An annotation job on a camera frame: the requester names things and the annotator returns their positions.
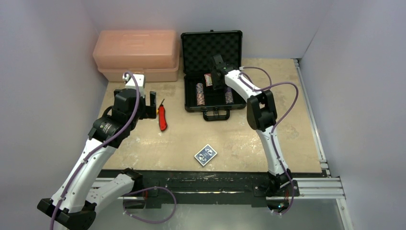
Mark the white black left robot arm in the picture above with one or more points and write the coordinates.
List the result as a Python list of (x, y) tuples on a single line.
[(76, 203)]

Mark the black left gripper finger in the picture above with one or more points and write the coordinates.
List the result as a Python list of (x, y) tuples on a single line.
[(153, 96), (152, 112)]

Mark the red folding utility knife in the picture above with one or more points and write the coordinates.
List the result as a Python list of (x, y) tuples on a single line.
[(162, 117)]

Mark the black poker set case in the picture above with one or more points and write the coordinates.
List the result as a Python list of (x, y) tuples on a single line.
[(207, 57)]

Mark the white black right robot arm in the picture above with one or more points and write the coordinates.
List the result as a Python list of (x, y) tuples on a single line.
[(261, 117)]

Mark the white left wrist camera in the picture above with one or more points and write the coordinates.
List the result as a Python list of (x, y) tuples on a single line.
[(136, 82)]

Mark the blue playing card deck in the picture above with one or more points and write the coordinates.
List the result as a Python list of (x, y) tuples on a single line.
[(205, 155)]

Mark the pink translucent plastic toolbox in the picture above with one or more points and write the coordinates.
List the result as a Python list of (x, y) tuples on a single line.
[(153, 53)]

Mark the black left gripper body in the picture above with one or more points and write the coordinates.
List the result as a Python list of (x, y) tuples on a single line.
[(144, 112)]

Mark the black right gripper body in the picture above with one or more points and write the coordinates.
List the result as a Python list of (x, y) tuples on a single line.
[(217, 75)]

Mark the black aluminium base frame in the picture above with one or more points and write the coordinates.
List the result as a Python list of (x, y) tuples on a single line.
[(220, 188)]

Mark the purple poker chip stack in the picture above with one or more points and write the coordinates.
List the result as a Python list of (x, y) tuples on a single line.
[(229, 96)]

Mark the red playing card deck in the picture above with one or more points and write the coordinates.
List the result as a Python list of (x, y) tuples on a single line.
[(208, 79)]

